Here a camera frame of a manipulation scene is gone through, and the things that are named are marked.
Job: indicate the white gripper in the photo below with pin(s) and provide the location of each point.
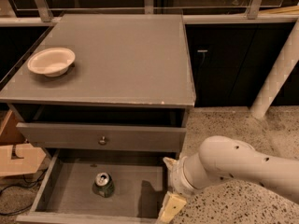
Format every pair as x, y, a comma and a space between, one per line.
177, 176

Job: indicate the green soda can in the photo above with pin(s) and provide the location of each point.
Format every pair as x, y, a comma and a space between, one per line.
103, 185

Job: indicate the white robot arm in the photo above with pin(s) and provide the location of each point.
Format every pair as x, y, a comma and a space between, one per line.
220, 159

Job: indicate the round metal drawer knob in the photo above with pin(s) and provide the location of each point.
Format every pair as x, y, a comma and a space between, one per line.
102, 141

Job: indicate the open grey middle drawer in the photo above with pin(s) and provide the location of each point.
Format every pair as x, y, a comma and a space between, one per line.
66, 194

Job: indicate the grey drawer cabinet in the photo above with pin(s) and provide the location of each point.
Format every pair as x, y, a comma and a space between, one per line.
130, 70

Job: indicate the grey top drawer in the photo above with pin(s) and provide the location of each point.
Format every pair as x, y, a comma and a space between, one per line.
83, 136

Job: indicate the light wooden block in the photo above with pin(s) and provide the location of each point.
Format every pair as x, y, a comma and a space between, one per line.
21, 159

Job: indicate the white diagonal support pole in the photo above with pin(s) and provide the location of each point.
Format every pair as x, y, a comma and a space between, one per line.
281, 70

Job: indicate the wooden board on left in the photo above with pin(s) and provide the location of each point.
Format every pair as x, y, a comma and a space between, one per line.
9, 134

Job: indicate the white paper bowl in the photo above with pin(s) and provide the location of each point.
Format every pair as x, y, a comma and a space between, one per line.
52, 62

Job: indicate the dark wall cabinet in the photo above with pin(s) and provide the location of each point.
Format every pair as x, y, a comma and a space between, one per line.
230, 62

